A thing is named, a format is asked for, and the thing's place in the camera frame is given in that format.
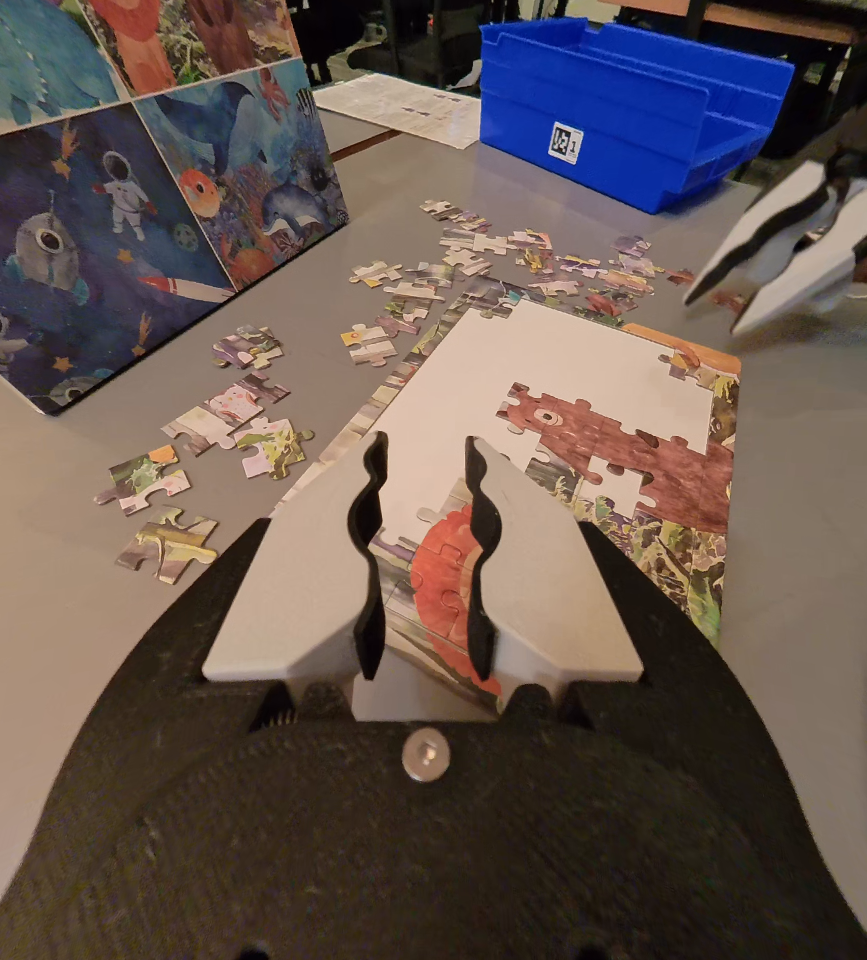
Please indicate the space print puzzle box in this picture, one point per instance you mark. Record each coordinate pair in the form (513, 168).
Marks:
(66, 225)

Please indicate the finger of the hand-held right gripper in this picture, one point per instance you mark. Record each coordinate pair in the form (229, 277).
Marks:
(831, 255)
(763, 225)

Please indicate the tree branch puzzle piece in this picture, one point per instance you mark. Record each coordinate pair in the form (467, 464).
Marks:
(167, 544)

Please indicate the lion jigsaw puzzle board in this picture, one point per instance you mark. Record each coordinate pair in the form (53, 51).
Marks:
(591, 360)

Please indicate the joined brown bear puzzle section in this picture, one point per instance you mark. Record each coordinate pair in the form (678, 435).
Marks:
(628, 450)

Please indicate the pile of puzzle pieces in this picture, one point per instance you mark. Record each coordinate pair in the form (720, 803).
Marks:
(231, 409)

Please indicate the dark teal spot puzzle piece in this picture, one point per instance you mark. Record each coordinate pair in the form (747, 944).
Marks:
(495, 298)

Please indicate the orange yellow puzzle piece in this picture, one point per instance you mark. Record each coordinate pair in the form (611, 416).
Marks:
(681, 366)

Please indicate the blue bin with white label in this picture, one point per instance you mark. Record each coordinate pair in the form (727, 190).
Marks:
(613, 97)

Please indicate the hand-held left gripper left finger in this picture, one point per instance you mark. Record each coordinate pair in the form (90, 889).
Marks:
(291, 600)

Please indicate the orange corner puzzle piece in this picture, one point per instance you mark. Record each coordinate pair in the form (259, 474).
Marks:
(141, 480)

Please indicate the laminated instruction sheet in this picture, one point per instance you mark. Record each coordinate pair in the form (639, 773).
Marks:
(403, 109)

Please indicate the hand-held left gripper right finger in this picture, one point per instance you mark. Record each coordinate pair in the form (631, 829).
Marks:
(561, 600)

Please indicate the brown wooden table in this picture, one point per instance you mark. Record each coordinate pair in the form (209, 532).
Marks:
(763, 13)

